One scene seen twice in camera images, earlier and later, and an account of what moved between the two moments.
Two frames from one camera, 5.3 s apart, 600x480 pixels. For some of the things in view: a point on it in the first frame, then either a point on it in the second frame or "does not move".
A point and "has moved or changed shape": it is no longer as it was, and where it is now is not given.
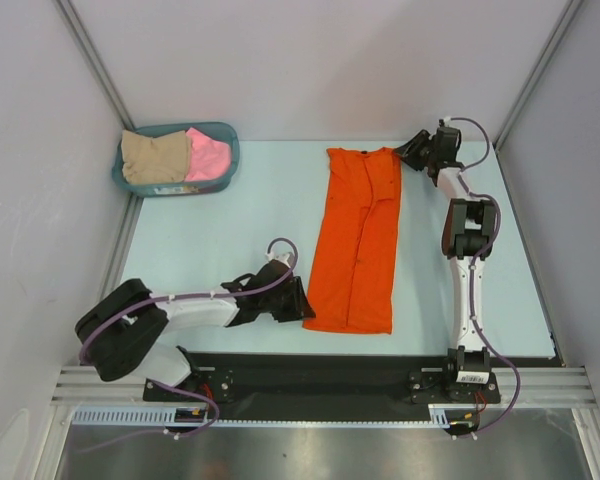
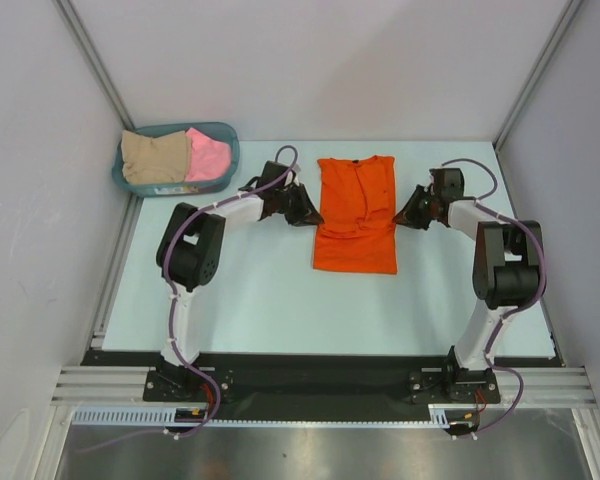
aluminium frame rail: [522, 386] does not move
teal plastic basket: [226, 134] does not move
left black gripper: [299, 308] to [305, 214]
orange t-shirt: [353, 280] has moved or changed shape
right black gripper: [410, 151] to [409, 216]
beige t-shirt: [160, 159] does not move
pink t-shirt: [209, 159] does not move
